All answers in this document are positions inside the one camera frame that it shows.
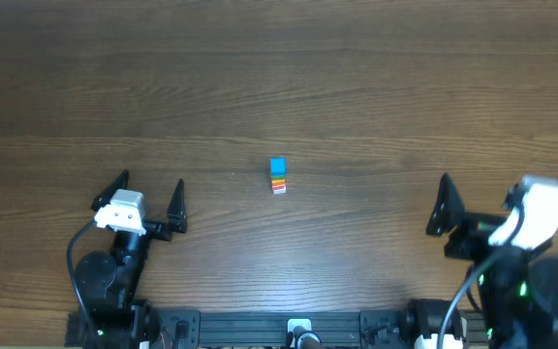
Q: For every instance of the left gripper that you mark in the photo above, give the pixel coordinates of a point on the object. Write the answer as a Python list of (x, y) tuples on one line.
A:
[(158, 230)]

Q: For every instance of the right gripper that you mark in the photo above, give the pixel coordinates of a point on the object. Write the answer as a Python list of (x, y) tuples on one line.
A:
[(468, 240)]

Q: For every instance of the green cube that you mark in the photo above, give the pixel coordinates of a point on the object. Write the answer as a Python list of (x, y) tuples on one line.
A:
[(278, 177)]

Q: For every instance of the blue cube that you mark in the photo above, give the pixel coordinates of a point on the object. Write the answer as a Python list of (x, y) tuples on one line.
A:
[(277, 166)]

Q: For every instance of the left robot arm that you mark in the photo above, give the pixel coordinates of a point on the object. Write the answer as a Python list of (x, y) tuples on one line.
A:
[(95, 281)]

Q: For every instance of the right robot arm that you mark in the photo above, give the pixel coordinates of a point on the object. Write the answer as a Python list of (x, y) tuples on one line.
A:
[(506, 291)]

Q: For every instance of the red cube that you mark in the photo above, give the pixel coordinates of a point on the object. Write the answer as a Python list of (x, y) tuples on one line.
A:
[(279, 186)]

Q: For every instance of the white cube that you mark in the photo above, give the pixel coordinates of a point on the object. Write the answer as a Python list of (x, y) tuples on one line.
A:
[(279, 191)]

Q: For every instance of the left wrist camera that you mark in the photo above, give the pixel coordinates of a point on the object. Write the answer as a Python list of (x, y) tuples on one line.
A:
[(121, 211)]

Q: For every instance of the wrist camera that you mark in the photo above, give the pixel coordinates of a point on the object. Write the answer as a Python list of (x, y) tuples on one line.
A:
[(536, 213), (121, 211)]

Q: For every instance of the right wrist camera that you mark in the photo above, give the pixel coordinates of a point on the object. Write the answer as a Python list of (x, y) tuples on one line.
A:
[(536, 213)]

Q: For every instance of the mounting rail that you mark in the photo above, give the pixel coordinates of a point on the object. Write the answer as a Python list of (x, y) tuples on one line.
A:
[(245, 329)]

